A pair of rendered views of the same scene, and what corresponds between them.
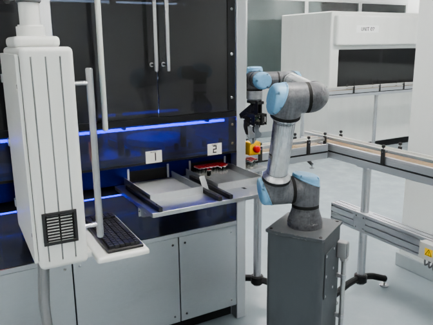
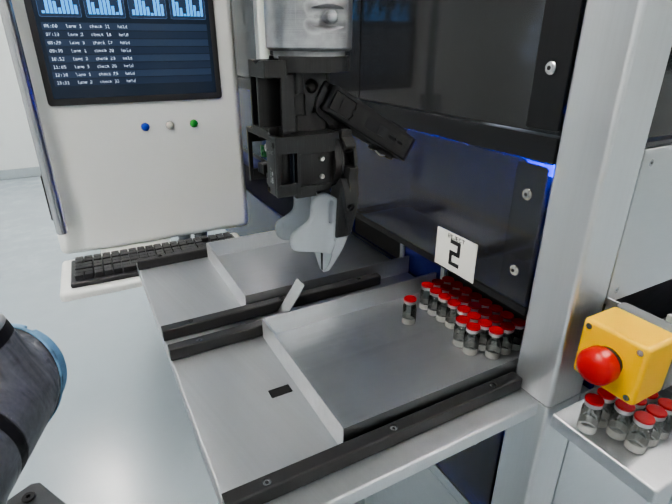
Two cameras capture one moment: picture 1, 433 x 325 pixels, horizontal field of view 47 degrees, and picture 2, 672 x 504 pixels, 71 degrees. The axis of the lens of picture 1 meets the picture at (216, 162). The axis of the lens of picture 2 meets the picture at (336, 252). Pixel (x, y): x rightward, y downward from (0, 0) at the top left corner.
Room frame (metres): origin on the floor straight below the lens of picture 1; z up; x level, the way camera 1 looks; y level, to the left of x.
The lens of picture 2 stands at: (2.38, -0.63, 1.31)
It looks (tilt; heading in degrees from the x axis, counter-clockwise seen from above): 24 degrees down; 91
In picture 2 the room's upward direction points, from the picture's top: straight up
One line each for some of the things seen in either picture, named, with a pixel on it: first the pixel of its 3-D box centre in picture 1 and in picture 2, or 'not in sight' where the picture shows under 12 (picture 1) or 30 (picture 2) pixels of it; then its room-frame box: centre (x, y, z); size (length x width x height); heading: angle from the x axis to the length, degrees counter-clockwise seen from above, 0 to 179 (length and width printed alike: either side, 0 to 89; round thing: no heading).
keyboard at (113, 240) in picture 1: (110, 230); (160, 255); (1.92, 0.43, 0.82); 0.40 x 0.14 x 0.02; 28
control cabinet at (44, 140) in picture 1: (41, 144); (134, 89); (1.83, 0.65, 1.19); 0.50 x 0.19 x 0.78; 28
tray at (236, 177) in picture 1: (223, 175); (400, 340); (2.47, -0.04, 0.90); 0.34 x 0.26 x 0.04; 30
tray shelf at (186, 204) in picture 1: (200, 189); (309, 314); (2.32, 0.08, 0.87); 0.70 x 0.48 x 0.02; 120
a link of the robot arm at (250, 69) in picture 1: (254, 78); not in sight; (2.35, -0.18, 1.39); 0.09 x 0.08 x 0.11; 11
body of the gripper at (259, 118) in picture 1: (255, 113); (303, 126); (2.34, -0.19, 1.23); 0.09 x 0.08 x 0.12; 31
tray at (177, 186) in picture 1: (162, 185); (304, 257); (2.30, 0.26, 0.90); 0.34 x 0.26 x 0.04; 30
